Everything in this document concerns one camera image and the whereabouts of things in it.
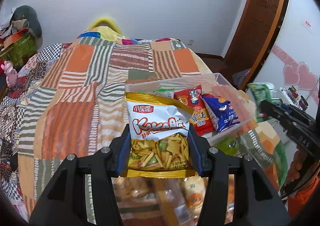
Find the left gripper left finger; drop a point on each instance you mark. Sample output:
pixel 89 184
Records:
pixel 63 201

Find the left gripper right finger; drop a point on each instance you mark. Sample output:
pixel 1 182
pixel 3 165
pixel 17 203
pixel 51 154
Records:
pixel 256 202

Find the clear plastic storage bin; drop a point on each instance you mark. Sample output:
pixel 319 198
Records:
pixel 216 85

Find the yellow white Kaka chips bag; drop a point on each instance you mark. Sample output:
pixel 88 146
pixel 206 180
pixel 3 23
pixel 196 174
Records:
pixel 159 128

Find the green-edged clear snack bag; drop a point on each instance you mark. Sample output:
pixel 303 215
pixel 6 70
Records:
pixel 163 92

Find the orange sleeve forearm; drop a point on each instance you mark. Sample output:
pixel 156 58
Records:
pixel 297 203

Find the right hand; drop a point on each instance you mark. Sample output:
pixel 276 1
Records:
pixel 296 165

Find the orange puffs clear bag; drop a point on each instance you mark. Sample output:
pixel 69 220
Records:
pixel 230 200

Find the white stickered appliance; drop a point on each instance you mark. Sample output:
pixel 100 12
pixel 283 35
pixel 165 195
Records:
pixel 291 96

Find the green round jelly cup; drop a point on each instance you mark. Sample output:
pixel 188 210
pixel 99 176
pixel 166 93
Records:
pixel 229 146

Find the orange cartoon bread package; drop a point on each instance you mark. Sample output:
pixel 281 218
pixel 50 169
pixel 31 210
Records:
pixel 194 190

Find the cream bread slice package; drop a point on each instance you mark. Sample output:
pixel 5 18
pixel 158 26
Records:
pixel 131 188

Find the blue snack bag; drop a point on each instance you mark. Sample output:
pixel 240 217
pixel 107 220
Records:
pixel 221 112

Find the gold-rimmed clear cookie tray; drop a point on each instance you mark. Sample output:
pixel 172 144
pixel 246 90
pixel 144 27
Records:
pixel 171 201

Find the red snack bag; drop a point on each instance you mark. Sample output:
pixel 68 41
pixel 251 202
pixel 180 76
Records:
pixel 200 119

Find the brown wooden door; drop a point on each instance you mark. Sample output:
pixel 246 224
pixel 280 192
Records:
pixel 253 35

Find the patchwork quilt bedspread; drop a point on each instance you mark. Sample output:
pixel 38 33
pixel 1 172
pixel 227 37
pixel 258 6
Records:
pixel 78 106

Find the pink plush toy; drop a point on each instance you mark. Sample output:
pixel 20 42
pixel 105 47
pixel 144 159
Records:
pixel 10 73

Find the yellow pillow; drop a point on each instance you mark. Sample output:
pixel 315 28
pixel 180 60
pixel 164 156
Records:
pixel 107 28

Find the clothes pile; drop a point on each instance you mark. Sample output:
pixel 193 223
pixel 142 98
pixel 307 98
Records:
pixel 24 17

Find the wall power socket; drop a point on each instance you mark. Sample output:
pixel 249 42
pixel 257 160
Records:
pixel 190 42

